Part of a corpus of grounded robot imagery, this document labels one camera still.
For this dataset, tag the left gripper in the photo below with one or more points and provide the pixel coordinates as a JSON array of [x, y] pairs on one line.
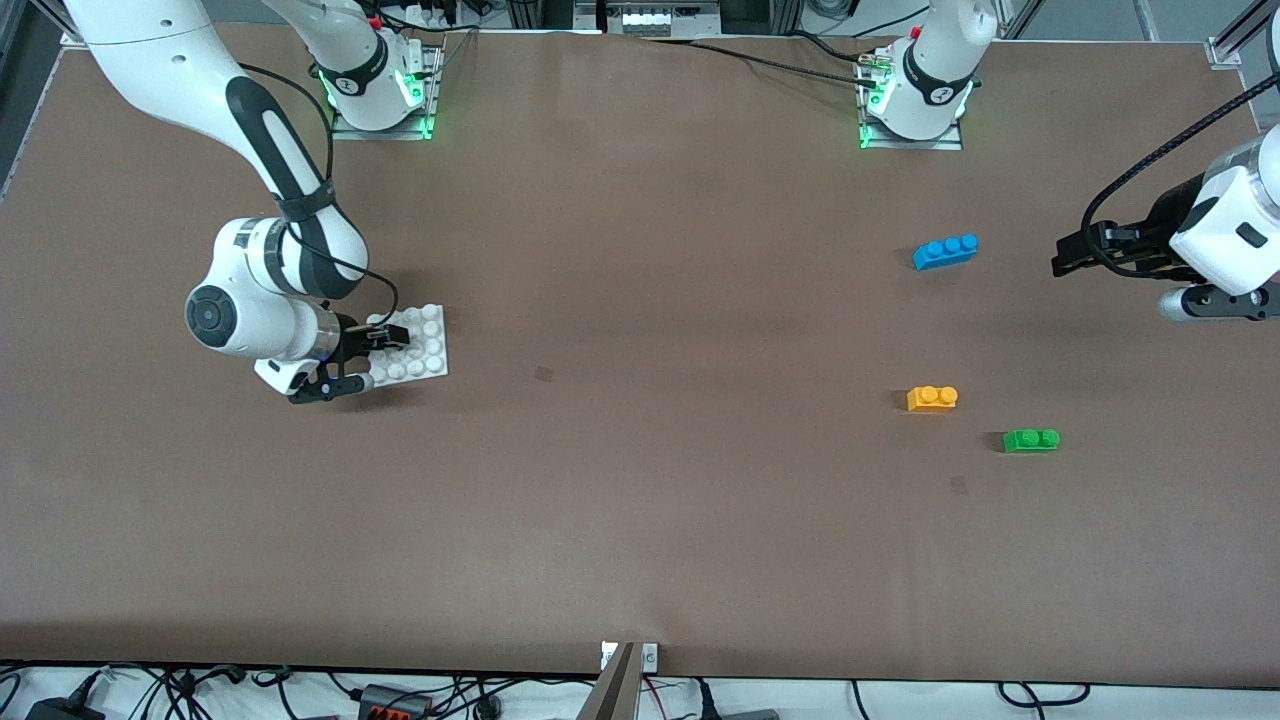
[[1166, 219]]

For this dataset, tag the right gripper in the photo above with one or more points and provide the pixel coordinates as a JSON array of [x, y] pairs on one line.
[[351, 338]]

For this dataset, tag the white studded base plate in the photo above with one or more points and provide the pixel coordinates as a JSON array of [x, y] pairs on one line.
[[425, 350]]

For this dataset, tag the yellow toy block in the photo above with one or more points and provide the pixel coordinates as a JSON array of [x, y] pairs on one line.
[[932, 399]]

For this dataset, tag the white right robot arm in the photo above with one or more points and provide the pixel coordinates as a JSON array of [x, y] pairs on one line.
[[160, 50]]

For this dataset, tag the blue toy block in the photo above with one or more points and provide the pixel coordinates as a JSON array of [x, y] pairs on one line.
[[945, 252]]

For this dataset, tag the green toy block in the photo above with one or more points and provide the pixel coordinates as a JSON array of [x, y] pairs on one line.
[[1030, 441]]

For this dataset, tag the black box orange connectors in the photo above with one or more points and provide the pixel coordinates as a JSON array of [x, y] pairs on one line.
[[395, 705]]

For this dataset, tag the white power strip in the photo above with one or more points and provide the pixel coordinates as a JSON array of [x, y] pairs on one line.
[[645, 18]]

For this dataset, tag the black power adapter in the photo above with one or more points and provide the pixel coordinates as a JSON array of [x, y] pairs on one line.
[[60, 712]]

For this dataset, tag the black power brick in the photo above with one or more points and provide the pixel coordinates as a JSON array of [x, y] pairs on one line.
[[750, 715]]

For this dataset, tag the aluminium frame rail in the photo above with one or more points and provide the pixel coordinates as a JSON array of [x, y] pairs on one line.
[[1250, 24]]

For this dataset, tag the small metal edge bracket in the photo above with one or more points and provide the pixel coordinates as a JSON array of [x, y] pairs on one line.
[[650, 657]]

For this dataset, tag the grey tapered post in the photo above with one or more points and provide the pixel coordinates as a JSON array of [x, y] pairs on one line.
[[612, 695]]

